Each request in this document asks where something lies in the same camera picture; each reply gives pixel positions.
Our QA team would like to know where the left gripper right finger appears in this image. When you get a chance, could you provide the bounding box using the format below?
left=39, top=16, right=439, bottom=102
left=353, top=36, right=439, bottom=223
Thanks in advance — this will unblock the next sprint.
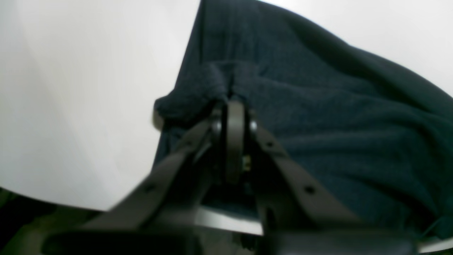
left=236, top=103, right=418, bottom=255

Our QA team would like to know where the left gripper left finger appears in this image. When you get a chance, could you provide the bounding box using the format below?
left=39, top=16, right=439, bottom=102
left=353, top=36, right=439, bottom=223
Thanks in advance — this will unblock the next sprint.
left=42, top=103, right=236, bottom=255

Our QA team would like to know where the black long-sleeve T-shirt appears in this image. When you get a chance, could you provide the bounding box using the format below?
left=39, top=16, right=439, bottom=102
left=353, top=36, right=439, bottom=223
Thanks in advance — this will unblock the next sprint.
left=154, top=0, right=453, bottom=238

